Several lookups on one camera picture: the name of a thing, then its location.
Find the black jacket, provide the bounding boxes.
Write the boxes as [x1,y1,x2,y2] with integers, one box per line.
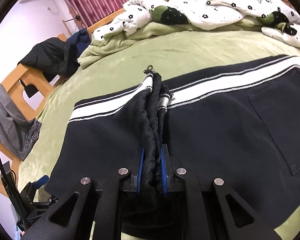
[17,37,79,82]

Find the black cable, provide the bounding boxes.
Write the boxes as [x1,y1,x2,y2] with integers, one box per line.
[0,124,28,230]

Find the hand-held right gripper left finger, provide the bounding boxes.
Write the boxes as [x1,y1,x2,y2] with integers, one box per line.
[21,144,144,240]

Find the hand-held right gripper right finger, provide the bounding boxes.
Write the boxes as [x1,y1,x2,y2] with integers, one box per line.
[161,144,280,240]

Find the black pants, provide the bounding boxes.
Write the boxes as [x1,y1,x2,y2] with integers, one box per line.
[44,55,300,240]

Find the folded green fleece blanket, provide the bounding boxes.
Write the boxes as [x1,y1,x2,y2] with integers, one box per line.
[77,21,265,70]

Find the grey jeans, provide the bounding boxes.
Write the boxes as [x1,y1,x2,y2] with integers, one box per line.
[0,84,42,161]

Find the white wall cable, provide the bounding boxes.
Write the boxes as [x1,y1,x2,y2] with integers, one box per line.
[47,0,61,14]

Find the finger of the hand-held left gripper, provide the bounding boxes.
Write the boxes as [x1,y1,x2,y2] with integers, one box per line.
[33,175,50,188]

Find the navy blue garment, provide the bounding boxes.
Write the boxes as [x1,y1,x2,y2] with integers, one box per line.
[66,28,92,55]

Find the wooden bed frame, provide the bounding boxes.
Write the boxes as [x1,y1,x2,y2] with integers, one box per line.
[0,0,300,200]

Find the green fleece bed blanket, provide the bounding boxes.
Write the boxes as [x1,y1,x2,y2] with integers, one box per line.
[17,29,300,240]

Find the wooden coat rack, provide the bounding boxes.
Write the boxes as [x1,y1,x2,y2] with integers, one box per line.
[62,6,88,34]

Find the white floral quilt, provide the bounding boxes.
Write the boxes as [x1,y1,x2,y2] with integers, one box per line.
[91,0,300,48]

